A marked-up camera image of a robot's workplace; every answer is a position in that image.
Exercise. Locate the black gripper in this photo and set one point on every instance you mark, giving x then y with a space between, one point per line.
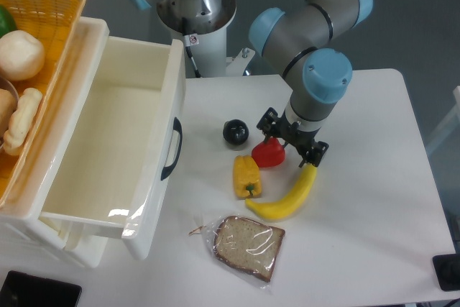
311 151

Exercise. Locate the dark purple mangosteen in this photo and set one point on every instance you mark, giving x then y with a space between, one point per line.
235 132

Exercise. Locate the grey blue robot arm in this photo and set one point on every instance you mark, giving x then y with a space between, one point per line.
295 46

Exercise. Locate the red bell pepper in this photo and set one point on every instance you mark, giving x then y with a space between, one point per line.
268 154

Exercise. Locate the yellow bell pepper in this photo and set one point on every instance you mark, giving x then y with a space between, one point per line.
246 177

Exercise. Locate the yellow banana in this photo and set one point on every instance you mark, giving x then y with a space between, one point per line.
291 202

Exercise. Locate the bagged brown bread slice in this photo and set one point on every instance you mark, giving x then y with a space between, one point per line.
243 246

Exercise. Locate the white plastic drawer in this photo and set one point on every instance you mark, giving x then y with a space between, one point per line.
109 179

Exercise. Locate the black device right edge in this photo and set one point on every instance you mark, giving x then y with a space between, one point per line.
447 271

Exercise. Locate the orange woven basket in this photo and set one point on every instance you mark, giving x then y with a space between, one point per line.
53 23

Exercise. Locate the long beige bread roll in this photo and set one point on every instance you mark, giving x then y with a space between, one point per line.
21 121

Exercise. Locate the white drawer cabinet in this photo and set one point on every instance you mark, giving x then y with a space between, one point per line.
24 233

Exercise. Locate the round white bread bun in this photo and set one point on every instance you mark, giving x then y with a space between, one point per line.
22 56

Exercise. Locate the brown bread roll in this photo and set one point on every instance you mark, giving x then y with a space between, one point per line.
8 104

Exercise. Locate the green bell pepper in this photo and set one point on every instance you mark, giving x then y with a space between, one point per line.
7 22

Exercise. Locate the black device bottom left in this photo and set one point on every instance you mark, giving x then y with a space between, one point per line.
21 289

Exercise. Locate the black drawer handle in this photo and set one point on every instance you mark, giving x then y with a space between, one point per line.
175 149

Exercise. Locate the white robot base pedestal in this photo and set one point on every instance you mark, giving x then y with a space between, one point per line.
202 27

